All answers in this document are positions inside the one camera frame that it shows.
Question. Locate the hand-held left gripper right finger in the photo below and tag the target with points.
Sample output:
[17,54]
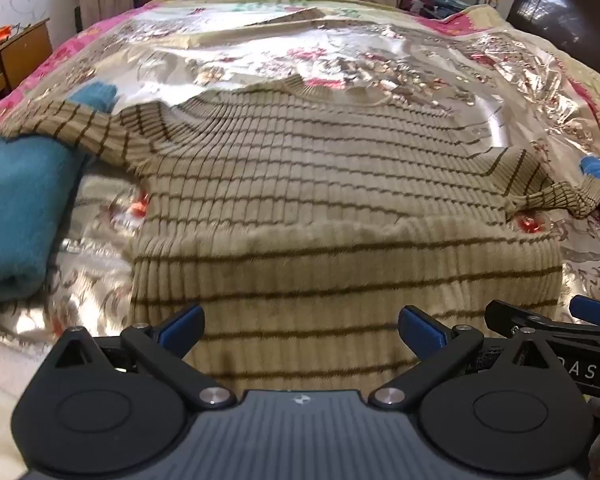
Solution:
[421,331]

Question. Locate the beige striped knit sweater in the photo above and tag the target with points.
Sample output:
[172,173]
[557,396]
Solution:
[305,185]

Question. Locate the floral satin bedspread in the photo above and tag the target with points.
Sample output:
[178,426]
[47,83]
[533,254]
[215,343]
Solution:
[380,55]

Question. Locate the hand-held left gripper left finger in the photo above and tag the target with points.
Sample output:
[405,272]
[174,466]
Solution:
[182,329]

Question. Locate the blue cloth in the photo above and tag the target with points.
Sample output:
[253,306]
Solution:
[450,4]

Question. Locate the dark brown wooden board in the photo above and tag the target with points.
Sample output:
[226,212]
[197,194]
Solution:
[565,15]

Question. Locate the wooden side cabinet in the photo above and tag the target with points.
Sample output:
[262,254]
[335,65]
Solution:
[15,60]

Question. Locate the teal folded sweater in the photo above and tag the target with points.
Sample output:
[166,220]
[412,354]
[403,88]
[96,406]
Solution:
[15,210]

